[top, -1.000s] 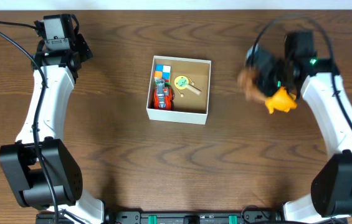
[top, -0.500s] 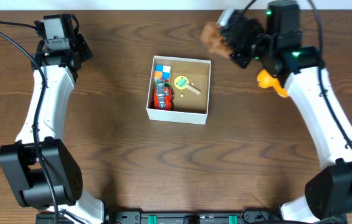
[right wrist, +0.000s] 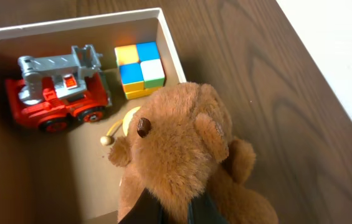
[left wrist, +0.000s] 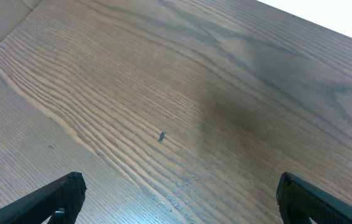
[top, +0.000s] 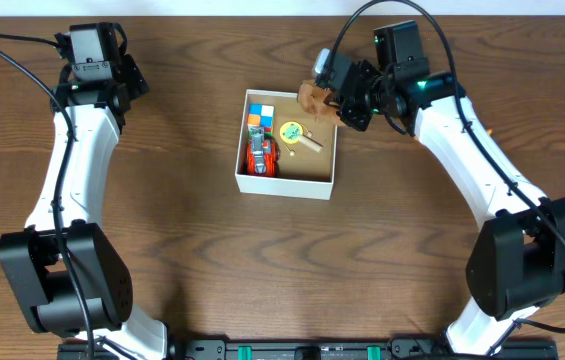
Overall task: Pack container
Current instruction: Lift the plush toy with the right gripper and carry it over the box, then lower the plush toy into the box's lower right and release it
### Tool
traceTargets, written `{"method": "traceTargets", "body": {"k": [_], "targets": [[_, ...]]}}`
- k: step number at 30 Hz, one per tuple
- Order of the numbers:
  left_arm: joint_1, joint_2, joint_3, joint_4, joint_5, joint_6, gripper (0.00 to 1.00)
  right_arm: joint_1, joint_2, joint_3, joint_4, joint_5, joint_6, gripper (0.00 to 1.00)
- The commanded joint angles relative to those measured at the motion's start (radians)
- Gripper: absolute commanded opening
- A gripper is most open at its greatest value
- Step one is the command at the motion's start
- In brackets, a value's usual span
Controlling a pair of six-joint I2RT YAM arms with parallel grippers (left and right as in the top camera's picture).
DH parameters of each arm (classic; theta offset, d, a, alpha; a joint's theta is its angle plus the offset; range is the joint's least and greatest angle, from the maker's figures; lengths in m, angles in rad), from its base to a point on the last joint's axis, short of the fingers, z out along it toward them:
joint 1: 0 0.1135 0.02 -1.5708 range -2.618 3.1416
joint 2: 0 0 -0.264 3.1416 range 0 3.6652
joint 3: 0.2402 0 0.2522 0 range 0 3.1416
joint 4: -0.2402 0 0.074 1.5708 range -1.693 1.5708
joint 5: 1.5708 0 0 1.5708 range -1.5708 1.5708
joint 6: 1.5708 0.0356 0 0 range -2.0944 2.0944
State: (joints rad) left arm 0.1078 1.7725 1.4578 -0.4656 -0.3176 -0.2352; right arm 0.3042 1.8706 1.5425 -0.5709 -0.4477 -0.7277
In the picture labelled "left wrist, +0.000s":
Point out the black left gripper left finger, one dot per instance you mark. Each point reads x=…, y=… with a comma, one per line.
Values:
x=57, y=202

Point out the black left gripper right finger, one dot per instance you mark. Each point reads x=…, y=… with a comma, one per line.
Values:
x=302, y=202

